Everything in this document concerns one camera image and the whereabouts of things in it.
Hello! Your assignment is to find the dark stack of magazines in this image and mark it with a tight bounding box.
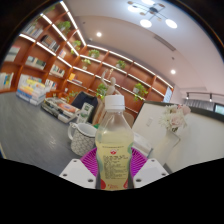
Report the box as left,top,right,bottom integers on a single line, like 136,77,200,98
40,96,81,124

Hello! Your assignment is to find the ceiling air vent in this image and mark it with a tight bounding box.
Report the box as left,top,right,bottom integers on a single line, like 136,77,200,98
153,34,177,52

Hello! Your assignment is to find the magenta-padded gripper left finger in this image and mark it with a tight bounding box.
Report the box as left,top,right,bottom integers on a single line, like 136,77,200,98
58,147,98,190

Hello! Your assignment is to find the white tissue pack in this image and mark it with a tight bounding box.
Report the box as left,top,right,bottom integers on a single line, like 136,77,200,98
132,131,154,158

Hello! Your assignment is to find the clear bottle with yellow drink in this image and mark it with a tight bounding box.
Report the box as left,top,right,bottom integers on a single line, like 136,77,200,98
94,94,135,192

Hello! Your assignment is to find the beige chair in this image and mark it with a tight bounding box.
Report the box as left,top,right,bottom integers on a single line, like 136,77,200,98
123,111,136,128

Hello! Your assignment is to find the branched ceiling lamp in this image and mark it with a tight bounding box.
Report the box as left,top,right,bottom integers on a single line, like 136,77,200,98
126,0,179,29

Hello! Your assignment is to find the chair with dark jacket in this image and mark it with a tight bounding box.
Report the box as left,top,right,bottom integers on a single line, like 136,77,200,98
70,91,100,116

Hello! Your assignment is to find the white counter with dark top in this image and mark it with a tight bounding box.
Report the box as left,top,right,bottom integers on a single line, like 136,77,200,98
132,100,224,174

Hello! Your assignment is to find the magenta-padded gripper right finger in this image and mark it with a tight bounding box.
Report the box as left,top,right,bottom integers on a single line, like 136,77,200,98
128,147,170,190

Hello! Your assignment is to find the grey curtain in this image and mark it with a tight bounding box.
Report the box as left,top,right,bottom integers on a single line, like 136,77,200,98
184,99,214,112

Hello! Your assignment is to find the wooden shelf unit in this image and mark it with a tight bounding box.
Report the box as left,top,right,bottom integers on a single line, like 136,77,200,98
0,1,174,116

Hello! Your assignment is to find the white triangle-patterned mug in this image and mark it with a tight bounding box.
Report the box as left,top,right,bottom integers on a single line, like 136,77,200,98
67,121,98,157

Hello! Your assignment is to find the black track light rail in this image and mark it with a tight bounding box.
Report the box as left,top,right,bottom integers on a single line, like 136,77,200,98
184,91,224,103

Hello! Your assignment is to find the colourful stack of books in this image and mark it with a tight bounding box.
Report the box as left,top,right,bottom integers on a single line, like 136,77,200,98
15,77,51,106

